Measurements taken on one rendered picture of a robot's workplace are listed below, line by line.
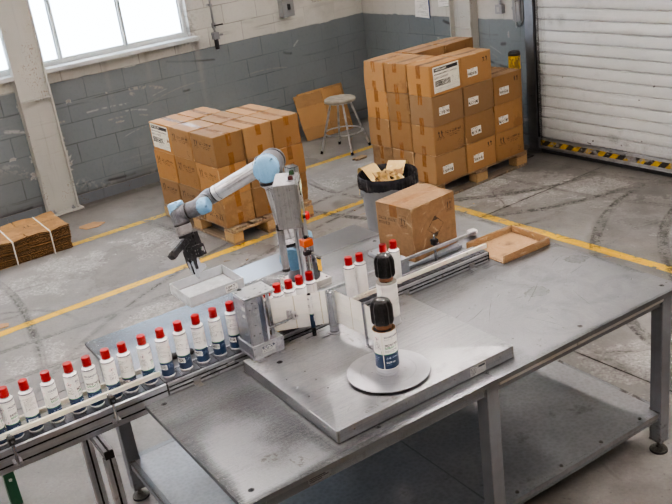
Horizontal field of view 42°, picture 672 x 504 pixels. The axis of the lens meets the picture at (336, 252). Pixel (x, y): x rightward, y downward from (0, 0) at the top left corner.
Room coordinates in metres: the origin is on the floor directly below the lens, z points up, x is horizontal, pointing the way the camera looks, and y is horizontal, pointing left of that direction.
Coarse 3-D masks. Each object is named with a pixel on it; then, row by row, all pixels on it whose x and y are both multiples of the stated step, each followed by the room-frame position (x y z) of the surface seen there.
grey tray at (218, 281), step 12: (192, 276) 3.69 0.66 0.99; (204, 276) 3.72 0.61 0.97; (216, 276) 3.75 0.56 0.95; (228, 276) 3.72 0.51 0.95; (240, 276) 3.62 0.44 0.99; (180, 288) 3.65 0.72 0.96; (192, 288) 3.65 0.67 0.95; (204, 288) 3.63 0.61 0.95; (216, 288) 3.53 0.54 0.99; (228, 288) 3.56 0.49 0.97; (240, 288) 3.59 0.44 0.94; (192, 300) 3.47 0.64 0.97; (204, 300) 3.50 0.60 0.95
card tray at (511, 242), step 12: (504, 228) 4.07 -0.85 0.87; (516, 228) 4.07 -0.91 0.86; (480, 240) 3.99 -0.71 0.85; (492, 240) 4.02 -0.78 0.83; (504, 240) 4.00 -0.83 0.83; (516, 240) 3.98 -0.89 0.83; (528, 240) 3.96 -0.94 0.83; (540, 240) 3.85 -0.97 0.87; (492, 252) 3.87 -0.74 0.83; (504, 252) 3.85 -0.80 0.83; (516, 252) 3.77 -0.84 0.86; (528, 252) 3.81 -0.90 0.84
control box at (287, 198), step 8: (280, 176) 3.46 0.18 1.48; (296, 176) 3.44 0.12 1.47; (280, 184) 3.35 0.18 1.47; (288, 184) 3.34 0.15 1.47; (296, 184) 3.34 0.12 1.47; (280, 192) 3.34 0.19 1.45; (288, 192) 3.34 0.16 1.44; (296, 192) 3.34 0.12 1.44; (280, 200) 3.34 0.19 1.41; (288, 200) 3.34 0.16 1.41; (296, 200) 3.33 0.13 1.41; (280, 208) 3.34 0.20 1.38; (288, 208) 3.34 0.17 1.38; (296, 208) 3.33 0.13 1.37; (280, 216) 3.34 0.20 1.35; (288, 216) 3.34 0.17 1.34; (296, 216) 3.33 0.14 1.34; (280, 224) 3.34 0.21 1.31; (288, 224) 3.34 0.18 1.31; (296, 224) 3.34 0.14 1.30
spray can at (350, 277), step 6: (348, 258) 3.43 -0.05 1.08; (348, 264) 3.43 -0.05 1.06; (348, 270) 3.43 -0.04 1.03; (354, 270) 3.44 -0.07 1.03; (348, 276) 3.43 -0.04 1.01; (354, 276) 3.43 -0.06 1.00; (348, 282) 3.43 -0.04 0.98; (354, 282) 3.43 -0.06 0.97; (348, 288) 3.43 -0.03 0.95; (354, 288) 3.43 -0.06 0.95; (348, 294) 3.43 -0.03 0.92; (354, 294) 3.43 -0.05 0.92
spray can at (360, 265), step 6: (360, 252) 3.48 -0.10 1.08; (360, 258) 3.46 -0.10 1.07; (354, 264) 3.47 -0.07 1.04; (360, 264) 3.45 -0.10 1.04; (360, 270) 3.45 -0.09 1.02; (366, 270) 3.47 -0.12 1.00; (360, 276) 3.45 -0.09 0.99; (366, 276) 3.46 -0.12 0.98; (360, 282) 3.45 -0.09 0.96; (366, 282) 3.46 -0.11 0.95; (360, 288) 3.45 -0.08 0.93; (366, 288) 3.45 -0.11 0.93
